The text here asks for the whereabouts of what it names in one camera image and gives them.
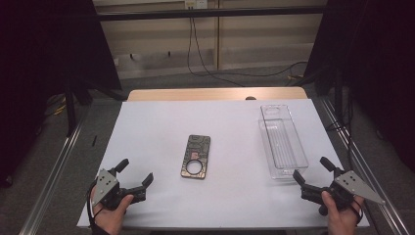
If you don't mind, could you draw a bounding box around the black power cable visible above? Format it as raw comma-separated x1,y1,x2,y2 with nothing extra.
192,17,309,78
186,17,246,88

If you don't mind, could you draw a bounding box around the clear plastic container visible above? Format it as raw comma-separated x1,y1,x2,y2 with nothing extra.
257,104,310,181

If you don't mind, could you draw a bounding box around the black curtain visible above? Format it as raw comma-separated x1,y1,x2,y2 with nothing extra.
304,0,415,172
0,0,123,189

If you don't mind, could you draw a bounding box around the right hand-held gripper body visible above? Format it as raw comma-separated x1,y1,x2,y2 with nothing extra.
300,167,387,216

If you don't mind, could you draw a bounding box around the light wooden table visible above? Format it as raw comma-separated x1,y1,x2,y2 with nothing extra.
126,86,308,102

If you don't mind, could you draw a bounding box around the white table mat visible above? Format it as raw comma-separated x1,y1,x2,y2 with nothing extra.
76,98,371,229

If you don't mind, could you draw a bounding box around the black right wrist strap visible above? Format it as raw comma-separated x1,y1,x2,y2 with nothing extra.
350,199,364,226

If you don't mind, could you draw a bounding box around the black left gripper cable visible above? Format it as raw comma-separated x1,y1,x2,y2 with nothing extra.
85,180,106,229

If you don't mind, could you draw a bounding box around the black metal stand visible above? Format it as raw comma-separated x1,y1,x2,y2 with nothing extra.
332,70,346,131
63,77,96,138

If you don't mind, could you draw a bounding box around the person's left hand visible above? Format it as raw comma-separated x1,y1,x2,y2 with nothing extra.
90,185,135,235

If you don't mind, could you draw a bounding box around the person's right hand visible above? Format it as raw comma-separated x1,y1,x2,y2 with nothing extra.
321,190,365,235

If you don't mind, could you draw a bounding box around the white wall socket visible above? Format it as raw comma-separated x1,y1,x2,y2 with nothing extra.
184,0,208,10

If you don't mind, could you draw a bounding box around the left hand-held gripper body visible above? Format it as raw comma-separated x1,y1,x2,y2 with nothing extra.
91,167,147,211

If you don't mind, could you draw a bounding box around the metal floor rail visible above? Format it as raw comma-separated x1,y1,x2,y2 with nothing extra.
317,97,412,235
19,112,91,235

